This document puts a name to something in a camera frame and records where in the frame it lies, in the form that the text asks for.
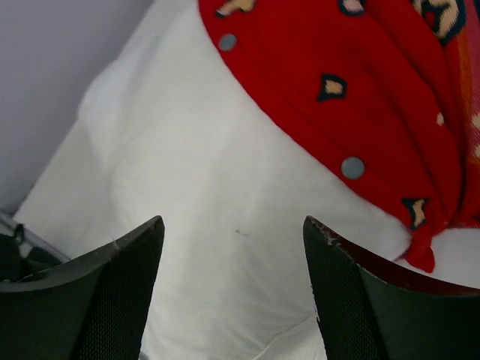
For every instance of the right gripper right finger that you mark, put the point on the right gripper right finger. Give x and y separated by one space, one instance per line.
370 308

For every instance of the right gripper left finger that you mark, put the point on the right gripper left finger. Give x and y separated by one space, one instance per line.
94 306

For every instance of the red printed pillowcase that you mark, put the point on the red printed pillowcase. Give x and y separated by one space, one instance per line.
385 94

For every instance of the white pillow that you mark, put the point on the white pillow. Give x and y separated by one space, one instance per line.
167 130

